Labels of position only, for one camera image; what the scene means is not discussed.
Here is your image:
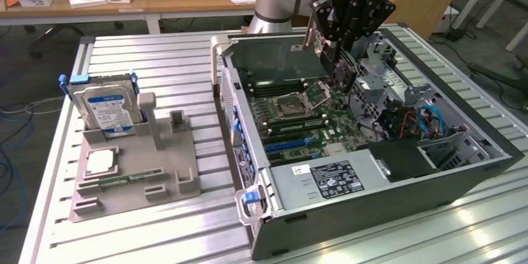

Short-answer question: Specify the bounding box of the green RAM stick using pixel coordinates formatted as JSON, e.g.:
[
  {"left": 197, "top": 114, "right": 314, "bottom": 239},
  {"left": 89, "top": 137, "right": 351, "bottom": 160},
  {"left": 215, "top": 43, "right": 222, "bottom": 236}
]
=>
[{"left": 97, "top": 173, "right": 161, "bottom": 188}]

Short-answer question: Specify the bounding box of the wooden desk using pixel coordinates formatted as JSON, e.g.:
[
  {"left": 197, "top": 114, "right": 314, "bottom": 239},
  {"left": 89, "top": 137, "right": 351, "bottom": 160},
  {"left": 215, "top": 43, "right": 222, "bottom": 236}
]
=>
[{"left": 0, "top": 0, "right": 270, "bottom": 35}]

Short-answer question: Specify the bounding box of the black floor stand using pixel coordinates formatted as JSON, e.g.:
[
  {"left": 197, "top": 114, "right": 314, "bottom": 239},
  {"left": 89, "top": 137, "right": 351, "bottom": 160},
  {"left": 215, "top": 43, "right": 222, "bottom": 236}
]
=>
[{"left": 469, "top": 61, "right": 528, "bottom": 84}]

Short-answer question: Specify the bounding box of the grey power supply unit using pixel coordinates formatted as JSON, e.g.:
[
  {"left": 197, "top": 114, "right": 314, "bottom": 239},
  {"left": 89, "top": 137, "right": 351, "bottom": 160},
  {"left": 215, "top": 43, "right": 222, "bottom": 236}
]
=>
[{"left": 267, "top": 148, "right": 393, "bottom": 211}]

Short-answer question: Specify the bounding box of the metal drive cage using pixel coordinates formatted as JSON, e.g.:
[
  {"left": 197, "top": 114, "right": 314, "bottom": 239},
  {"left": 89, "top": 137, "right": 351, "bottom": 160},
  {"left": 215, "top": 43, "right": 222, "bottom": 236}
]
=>
[{"left": 349, "top": 30, "right": 439, "bottom": 122}]

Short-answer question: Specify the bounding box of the silver CPU chip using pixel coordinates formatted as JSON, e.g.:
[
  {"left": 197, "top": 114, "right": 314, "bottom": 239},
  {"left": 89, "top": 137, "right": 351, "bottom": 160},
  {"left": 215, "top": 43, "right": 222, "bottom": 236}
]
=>
[{"left": 86, "top": 150, "right": 118, "bottom": 174}]

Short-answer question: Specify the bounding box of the blue wire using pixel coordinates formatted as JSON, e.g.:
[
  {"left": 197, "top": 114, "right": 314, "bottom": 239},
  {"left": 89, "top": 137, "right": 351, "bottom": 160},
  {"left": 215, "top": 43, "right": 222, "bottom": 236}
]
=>
[{"left": 417, "top": 106, "right": 450, "bottom": 137}]

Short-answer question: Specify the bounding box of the hard disk with blue caddy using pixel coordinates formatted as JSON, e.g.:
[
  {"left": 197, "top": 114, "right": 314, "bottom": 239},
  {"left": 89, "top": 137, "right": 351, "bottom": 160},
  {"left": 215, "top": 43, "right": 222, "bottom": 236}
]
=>
[{"left": 58, "top": 69, "right": 146, "bottom": 140}]

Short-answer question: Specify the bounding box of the silver socket cover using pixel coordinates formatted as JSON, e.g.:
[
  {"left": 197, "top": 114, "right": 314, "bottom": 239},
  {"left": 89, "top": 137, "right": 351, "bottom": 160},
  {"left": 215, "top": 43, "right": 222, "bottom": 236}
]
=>
[{"left": 303, "top": 80, "right": 334, "bottom": 109}]

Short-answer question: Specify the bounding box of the blue expansion slot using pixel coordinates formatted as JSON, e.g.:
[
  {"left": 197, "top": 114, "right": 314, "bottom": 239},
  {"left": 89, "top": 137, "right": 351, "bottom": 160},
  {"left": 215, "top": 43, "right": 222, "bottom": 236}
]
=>
[{"left": 263, "top": 138, "right": 318, "bottom": 153}]

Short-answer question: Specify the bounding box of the grey parts rack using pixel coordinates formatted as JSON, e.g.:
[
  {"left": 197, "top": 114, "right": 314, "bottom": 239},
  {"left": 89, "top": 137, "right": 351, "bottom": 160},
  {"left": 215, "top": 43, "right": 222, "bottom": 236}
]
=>
[{"left": 69, "top": 92, "right": 203, "bottom": 224}]

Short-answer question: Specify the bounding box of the black expansion slot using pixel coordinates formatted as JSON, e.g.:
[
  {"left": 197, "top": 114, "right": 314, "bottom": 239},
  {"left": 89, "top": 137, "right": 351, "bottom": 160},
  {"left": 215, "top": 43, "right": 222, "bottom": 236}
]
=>
[{"left": 263, "top": 132, "right": 307, "bottom": 146}]

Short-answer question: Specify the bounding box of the black plastic shroud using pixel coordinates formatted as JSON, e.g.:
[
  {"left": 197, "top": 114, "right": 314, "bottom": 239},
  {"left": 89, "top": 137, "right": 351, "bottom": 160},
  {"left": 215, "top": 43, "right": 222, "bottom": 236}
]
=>
[{"left": 367, "top": 138, "right": 442, "bottom": 184}]

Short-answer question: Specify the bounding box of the open black PC case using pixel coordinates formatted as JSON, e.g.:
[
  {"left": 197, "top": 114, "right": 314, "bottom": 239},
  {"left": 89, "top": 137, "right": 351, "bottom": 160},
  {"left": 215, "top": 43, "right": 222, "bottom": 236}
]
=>
[{"left": 210, "top": 27, "right": 526, "bottom": 261}]

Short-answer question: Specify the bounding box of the green motherboard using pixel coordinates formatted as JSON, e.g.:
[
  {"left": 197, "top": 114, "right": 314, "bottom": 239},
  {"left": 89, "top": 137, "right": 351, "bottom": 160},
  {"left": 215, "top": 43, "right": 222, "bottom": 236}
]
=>
[{"left": 243, "top": 69, "right": 373, "bottom": 166}]

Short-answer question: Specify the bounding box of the CPU socket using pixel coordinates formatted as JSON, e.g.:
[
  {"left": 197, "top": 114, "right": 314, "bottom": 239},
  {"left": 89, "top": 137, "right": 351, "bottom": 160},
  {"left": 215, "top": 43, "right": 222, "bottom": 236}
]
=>
[{"left": 274, "top": 93, "right": 309, "bottom": 116}]

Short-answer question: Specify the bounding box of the silver chipset heatsink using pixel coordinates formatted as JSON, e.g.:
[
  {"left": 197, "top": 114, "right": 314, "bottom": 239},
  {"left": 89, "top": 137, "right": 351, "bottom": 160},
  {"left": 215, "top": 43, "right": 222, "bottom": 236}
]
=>
[{"left": 325, "top": 143, "right": 347, "bottom": 156}]

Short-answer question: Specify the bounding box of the grey disk bay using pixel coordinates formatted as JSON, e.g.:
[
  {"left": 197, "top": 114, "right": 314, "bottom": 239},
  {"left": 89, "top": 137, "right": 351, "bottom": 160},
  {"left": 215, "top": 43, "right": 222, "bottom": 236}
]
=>
[{"left": 417, "top": 130, "right": 495, "bottom": 172}]

